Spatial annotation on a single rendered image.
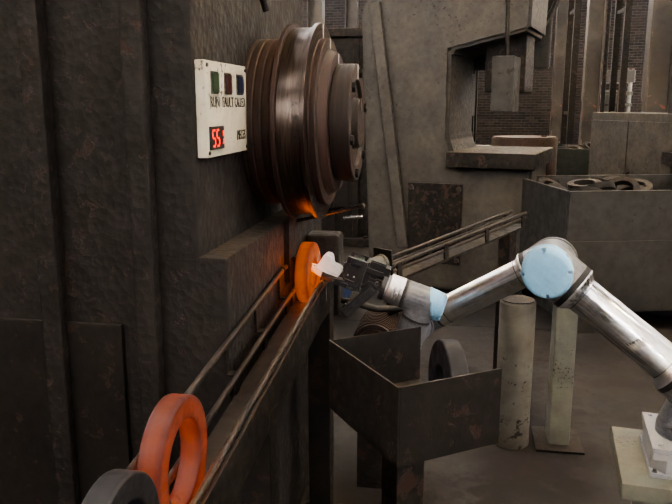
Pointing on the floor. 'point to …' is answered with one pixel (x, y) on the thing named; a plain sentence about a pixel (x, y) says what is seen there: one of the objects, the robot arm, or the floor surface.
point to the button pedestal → (560, 388)
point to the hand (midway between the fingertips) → (310, 268)
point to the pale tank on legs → (603, 63)
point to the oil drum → (530, 145)
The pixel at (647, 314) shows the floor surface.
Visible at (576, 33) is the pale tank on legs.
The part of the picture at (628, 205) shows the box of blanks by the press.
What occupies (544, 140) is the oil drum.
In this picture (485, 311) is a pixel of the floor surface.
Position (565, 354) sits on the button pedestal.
